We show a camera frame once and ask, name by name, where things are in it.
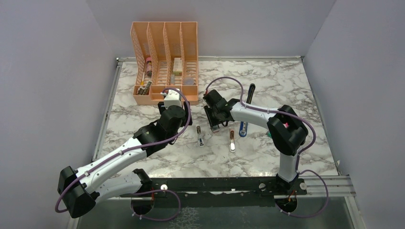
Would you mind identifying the blue stapler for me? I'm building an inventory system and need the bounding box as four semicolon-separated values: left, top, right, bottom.
238;83;256;138

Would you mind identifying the small white stapler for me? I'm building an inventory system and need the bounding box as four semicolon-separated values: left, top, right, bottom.
196;125;204;147

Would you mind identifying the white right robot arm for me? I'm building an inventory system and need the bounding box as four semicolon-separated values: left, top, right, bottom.
203;90;309;194

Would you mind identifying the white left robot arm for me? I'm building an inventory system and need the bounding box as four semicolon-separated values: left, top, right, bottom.
54;101;192;218

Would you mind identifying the clear tape roll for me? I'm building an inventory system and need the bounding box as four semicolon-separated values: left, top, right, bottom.
183;77;195;85

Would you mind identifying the black label card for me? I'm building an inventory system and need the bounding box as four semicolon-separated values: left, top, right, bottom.
137;81;152;95

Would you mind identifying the green white small box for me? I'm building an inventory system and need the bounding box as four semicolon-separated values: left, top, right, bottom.
172;57;183;76

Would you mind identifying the pink glue stick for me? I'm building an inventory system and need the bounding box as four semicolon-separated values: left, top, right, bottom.
145;57;153;77

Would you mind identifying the orange plastic desk organizer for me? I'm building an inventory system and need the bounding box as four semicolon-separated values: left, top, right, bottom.
130;21;199;105

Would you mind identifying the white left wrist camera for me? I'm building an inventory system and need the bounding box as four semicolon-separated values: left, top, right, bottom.
161;90;183;109

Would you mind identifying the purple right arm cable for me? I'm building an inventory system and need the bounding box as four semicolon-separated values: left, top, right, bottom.
204;76;330;219

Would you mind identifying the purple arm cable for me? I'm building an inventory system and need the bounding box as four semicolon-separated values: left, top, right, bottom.
55;88;192;222
204;76;330;219

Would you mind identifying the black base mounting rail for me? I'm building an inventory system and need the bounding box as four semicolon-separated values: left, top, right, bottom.
122;177;307;208

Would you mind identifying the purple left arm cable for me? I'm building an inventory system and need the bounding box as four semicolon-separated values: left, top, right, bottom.
55;88;192;222

